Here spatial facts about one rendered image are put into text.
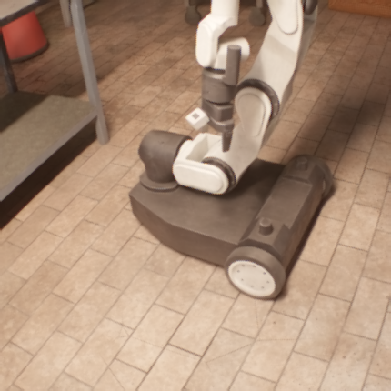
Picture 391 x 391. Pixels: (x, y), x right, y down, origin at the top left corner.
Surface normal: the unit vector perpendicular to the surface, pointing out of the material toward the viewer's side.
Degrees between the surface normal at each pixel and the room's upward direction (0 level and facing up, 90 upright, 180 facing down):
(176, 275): 0
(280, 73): 90
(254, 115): 90
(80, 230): 0
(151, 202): 0
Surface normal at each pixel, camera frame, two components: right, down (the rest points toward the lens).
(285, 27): -0.47, 0.58
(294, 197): -0.08, -0.78
